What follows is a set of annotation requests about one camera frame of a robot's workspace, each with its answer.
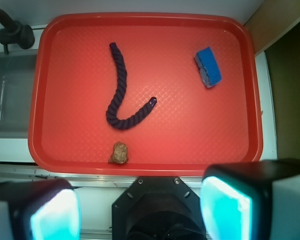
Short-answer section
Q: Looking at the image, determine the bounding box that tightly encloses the red plastic tray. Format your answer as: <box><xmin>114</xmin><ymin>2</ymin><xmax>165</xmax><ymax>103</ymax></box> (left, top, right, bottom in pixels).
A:
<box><xmin>28</xmin><ymin>13</ymin><xmax>263</xmax><ymax>176</ymax></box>

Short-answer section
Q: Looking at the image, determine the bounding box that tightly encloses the grey metal sink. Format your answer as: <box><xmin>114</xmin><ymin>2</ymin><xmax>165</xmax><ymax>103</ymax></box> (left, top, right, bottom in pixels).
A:
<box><xmin>0</xmin><ymin>50</ymin><xmax>38</xmax><ymax>139</ymax></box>

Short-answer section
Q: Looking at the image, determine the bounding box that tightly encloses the black faucet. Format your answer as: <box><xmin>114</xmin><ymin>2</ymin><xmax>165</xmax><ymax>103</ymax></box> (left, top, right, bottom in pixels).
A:
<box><xmin>0</xmin><ymin>9</ymin><xmax>35</xmax><ymax>55</ymax></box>

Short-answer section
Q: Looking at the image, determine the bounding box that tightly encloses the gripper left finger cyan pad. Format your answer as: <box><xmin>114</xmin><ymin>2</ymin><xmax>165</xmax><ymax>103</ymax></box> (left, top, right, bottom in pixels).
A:
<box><xmin>0</xmin><ymin>179</ymin><xmax>81</xmax><ymax>240</ymax></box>

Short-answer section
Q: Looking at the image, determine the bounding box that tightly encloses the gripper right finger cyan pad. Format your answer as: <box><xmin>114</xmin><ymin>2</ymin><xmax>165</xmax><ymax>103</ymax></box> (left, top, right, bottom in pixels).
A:
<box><xmin>200</xmin><ymin>158</ymin><xmax>300</xmax><ymax>240</ymax></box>

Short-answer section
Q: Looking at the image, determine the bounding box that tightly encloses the dark blue twisted rope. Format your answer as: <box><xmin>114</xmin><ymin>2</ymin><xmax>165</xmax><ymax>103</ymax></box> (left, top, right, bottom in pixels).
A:
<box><xmin>105</xmin><ymin>42</ymin><xmax>158</xmax><ymax>131</ymax></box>

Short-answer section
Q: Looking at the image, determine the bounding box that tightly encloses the brown crumpled lump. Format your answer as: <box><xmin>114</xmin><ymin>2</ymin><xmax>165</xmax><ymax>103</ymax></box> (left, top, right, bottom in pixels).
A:
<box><xmin>108</xmin><ymin>141</ymin><xmax>129</xmax><ymax>165</ymax></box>

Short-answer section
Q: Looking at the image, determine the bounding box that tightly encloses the blue sponge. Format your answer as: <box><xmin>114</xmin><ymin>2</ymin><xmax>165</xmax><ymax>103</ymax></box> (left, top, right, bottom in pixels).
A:
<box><xmin>194</xmin><ymin>47</ymin><xmax>222</xmax><ymax>89</ymax></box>

